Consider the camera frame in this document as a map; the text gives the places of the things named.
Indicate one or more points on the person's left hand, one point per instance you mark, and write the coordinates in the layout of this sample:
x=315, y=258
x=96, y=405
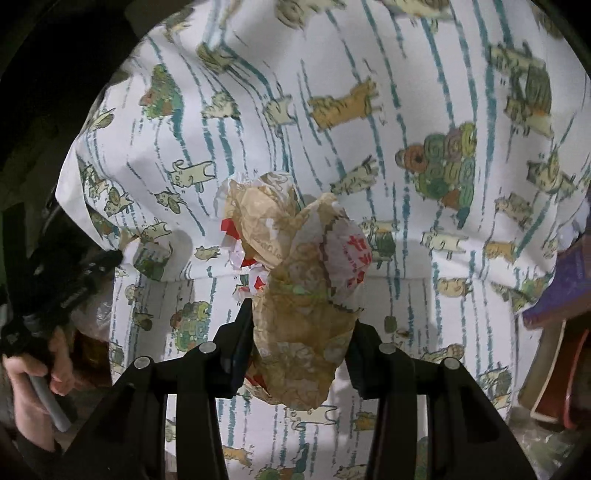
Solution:
x=32, y=392

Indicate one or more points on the purple package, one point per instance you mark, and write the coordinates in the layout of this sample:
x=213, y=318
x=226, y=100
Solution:
x=561, y=286

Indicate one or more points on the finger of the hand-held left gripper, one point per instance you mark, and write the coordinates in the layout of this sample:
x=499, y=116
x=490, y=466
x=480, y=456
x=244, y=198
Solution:
x=99, y=267

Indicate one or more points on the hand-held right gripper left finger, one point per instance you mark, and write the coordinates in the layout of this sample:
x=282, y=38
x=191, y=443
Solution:
x=236, y=350

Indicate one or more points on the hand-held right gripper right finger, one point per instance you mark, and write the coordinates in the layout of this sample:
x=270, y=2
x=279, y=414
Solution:
x=364, y=364

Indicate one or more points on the brown red-print food wrapper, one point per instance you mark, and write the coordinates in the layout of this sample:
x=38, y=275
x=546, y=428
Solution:
x=300, y=286

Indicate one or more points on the cat print white cloth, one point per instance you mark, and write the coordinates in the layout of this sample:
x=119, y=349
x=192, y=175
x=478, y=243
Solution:
x=323, y=115

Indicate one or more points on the clear plastic bag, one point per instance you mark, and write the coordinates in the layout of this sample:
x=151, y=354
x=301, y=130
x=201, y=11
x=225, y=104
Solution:
x=94, y=316

